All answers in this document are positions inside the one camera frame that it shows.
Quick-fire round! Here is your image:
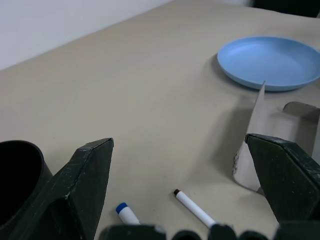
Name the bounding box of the white marker with blue cap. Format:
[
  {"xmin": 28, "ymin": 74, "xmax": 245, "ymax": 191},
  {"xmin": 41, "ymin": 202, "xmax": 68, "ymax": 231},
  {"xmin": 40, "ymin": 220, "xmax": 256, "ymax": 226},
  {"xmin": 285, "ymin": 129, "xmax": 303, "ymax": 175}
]
[{"xmin": 115, "ymin": 202, "xmax": 141, "ymax": 225}]

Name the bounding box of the grey rectangular sponge block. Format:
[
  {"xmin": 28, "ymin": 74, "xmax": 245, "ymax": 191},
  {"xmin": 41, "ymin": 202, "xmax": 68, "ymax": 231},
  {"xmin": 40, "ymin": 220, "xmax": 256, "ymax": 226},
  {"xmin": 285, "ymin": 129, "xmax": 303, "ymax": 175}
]
[{"xmin": 231, "ymin": 80, "xmax": 320, "ymax": 193}]

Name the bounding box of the black cylindrical pen holder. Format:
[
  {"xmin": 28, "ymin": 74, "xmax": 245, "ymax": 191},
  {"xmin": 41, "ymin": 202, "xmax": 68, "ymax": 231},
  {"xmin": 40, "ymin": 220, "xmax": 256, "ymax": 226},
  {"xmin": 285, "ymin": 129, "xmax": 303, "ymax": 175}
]
[{"xmin": 0, "ymin": 139, "xmax": 55, "ymax": 226}]

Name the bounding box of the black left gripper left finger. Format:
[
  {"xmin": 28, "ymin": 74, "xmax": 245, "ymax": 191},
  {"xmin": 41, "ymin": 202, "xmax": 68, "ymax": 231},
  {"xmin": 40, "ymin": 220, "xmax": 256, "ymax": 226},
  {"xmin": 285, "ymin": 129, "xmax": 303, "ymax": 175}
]
[{"xmin": 0, "ymin": 137, "xmax": 115, "ymax": 240}]

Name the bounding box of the white marker with black tip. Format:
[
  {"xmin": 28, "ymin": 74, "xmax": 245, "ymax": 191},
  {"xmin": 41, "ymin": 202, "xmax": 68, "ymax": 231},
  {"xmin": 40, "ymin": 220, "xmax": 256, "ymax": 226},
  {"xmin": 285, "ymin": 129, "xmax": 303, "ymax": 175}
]
[{"xmin": 173, "ymin": 189, "xmax": 217, "ymax": 230}]

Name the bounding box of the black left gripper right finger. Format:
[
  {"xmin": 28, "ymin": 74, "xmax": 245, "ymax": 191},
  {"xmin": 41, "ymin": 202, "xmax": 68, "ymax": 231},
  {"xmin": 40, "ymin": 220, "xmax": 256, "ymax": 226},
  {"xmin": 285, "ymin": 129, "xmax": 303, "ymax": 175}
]
[{"xmin": 244, "ymin": 133, "xmax": 320, "ymax": 223}]

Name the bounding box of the light green bowl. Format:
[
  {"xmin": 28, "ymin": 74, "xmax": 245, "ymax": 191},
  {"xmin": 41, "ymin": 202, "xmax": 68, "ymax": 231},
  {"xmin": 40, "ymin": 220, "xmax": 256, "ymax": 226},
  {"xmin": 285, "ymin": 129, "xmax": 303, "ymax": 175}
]
[{"xmin": 216, "ymin": 36, "xmax": 320, "ymax": 92}]

